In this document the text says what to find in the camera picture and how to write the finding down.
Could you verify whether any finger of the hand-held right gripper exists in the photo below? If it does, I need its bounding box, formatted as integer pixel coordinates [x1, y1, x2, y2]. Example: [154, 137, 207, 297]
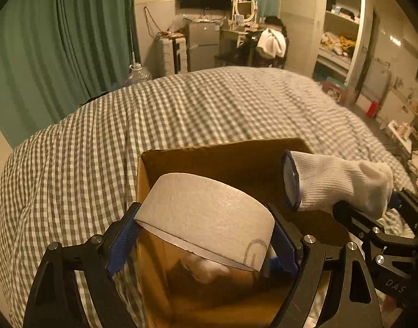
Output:
[332, 200, 389, 247]
[388, 187, 418, 228]

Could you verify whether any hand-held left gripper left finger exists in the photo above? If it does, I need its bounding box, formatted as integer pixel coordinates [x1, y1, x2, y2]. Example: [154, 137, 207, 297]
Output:
[23, 202, 143, 328]

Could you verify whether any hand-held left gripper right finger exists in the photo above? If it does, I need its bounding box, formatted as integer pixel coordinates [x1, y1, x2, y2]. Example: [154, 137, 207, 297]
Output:
[263, 202, 383, 328]

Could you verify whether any white sock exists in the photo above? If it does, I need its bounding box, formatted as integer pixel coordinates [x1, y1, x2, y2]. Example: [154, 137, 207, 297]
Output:
[283, 150, 394, 220]

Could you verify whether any beige tape roll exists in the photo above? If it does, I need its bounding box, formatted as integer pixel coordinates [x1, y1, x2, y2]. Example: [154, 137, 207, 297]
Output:
[134, 172, 275, 273]

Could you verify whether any brown cardboard box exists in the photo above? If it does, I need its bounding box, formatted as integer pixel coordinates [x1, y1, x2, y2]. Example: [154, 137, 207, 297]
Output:
[135, 138, 349, 328]

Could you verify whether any low white shelf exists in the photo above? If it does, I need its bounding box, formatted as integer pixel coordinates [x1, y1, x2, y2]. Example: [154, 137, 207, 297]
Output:
[382, 119, 418, 151]

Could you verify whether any white cloth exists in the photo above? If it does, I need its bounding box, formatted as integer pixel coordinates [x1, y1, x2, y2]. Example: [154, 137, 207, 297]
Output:
[180, 256, 232, 285]

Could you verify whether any grey checked blanket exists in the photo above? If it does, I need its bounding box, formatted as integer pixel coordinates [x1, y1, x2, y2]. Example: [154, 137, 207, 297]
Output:
[0, 66, 418, 328]

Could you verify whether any pink printed box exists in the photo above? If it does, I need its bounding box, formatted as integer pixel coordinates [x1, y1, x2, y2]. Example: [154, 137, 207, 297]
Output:
[321, 78, 350, 105]

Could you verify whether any clear large water bottle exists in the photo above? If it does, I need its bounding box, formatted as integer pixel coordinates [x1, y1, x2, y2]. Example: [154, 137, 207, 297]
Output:
[128, 63, 152, 87]

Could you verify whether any pile of clothes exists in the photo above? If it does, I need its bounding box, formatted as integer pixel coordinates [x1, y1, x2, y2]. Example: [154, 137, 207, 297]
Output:
[319, 31, 357, 57]

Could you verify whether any black chair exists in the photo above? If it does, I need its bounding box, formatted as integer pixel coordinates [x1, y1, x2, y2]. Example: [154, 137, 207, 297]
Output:
[214, 31, 289, 69]

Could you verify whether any white garment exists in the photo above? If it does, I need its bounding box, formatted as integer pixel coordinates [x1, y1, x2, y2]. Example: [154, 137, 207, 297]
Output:
[256, 27, 286, 59]

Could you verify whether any white open wardrobe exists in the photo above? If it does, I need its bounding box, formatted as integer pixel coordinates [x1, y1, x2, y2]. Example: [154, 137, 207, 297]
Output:
[280, 0, 367, 93]

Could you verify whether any black garment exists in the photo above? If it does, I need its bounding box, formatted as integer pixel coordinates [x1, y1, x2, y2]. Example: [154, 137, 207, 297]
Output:
[263, 15, 289, 37]

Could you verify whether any grey small fridge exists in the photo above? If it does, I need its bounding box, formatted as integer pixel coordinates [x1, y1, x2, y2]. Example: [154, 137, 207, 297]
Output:
[185, 18, 221, 73]

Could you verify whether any white dressing desk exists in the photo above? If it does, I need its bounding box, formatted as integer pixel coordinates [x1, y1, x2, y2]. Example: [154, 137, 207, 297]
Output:
[218, 23, 266, 58]

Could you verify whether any white oval vanity mirror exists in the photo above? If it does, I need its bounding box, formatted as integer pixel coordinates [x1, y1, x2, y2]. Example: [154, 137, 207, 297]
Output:
[233, 0, 259, 24]

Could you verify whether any wall cable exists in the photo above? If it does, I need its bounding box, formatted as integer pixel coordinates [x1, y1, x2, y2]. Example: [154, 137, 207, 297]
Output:
[143, 6, 165, 39]

